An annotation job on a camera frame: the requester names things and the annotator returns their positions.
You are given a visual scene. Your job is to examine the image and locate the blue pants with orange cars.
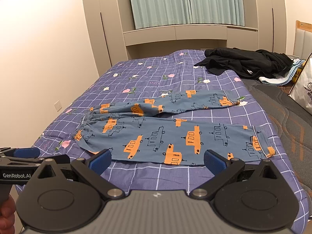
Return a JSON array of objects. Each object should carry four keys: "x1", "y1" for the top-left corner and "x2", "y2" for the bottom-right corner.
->
[{"x1": 73, "y1": 90, "x2": 276, "y2": 166}]

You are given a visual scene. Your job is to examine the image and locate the black clothing pile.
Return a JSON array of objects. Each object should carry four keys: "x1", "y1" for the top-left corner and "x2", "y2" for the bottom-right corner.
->
[{"x1": 196, "y1": 48, "x2": 293, "y2": 79}]

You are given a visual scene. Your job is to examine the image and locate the person's left hand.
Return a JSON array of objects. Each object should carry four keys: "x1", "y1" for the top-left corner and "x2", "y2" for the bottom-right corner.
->
[{"x1": 0, "y1": 195, "x2": 16, "y2": 234}]

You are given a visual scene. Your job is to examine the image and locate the grey patterned mattress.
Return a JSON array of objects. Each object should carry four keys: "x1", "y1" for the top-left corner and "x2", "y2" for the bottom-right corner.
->
[{"x1": 241, "y1": 78, "x2": 312, "y2": 200}]

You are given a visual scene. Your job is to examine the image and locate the light blue folded towel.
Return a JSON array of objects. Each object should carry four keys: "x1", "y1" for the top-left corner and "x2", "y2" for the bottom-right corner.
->
[{"x1": 259, "y1": 59, "x2": 305, "y2": 86}]

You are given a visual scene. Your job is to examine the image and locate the purple checked floral quilt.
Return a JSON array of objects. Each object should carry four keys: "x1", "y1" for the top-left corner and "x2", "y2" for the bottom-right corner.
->
[{"x1": 34, "y1": 50, "x2": 310, "y2": 233}]

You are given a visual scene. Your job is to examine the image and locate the white printed plastic bag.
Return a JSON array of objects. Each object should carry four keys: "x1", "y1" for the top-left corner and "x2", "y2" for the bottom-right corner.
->
[{"x1": 288, "y1": 54, "x2": 312, "y2": 114}]

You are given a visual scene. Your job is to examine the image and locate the yellow package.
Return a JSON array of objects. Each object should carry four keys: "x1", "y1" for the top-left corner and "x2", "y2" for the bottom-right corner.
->
[{"x1": 291, "y1": 64, "x2": 305, "y2": 83}]

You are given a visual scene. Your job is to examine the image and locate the wooden padded headboard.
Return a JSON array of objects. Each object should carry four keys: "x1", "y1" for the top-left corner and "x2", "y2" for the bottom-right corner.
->
[{"x1": 293, "y1": 20, "x2": 312, "y2": 60}]

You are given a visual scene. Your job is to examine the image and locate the beige built-in cabinet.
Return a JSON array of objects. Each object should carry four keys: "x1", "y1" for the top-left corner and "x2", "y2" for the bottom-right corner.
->
[{"x1": 82, "y1": 0, "x2": 287, "y2": 74}]

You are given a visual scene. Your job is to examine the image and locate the light green curtain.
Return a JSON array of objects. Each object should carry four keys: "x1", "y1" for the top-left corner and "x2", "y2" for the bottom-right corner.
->
[{"x1": 130, "y1": 0, "x2": 245, "y2": 29}]

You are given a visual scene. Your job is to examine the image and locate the white wall socket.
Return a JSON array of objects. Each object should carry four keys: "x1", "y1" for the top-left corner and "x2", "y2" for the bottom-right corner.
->
[{"x1": 54, "y1": 100, "x2": 62, "y2": 112}]

